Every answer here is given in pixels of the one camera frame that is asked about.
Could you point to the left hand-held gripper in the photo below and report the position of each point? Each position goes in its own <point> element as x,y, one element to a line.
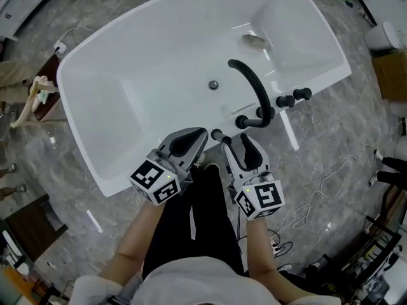
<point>152,183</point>

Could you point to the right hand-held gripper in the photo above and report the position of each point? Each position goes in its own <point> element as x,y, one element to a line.
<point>264,199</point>

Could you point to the black handheld shower head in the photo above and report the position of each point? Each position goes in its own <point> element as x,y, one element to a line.
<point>216,134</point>

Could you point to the person's left forearm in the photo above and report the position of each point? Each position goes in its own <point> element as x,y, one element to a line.
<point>136,234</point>

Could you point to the person's right forearm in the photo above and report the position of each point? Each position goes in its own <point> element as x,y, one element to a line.
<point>260,249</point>

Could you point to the white rectangular bathtub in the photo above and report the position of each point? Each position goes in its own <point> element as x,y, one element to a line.
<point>143,75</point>

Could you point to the person's left shoe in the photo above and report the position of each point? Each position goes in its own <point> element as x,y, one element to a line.
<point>197,161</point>

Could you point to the person's shoe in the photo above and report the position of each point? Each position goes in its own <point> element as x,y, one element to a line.
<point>212,166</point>
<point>197,161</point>

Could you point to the person's right shoe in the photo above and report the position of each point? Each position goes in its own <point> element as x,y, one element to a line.
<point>212,166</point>

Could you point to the black faucet knob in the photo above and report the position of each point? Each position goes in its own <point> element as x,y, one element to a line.
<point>285,101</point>
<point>302,93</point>
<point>259,110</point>

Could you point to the black curved faucet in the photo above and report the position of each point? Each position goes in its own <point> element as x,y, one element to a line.
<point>256,83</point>

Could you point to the person's black trousers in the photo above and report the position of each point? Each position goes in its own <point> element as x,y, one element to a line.
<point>178,227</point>

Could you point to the white power strip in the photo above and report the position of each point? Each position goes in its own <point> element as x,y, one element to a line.
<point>275,246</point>

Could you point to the person's white shirt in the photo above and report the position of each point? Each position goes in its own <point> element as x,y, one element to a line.
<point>190,281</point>

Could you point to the pale green folded towel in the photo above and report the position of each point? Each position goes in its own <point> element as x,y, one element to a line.
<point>44,96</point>

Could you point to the brown wooden stool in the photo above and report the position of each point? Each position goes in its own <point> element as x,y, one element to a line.
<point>52,71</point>

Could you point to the black metal rack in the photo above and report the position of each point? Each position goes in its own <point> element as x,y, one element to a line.
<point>381,243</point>

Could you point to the cream curved tube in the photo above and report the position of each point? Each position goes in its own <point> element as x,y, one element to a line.
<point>27,108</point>

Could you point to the cardboard box with white fittings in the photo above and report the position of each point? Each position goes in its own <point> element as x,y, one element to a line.
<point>391,75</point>

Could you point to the dark wooden table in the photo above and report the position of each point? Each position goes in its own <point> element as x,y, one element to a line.
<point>35,227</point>

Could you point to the white round bin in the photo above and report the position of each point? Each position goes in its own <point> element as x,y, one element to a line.
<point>381,36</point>

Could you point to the chrome shower fitting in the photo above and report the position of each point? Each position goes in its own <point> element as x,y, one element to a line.
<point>365,17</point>

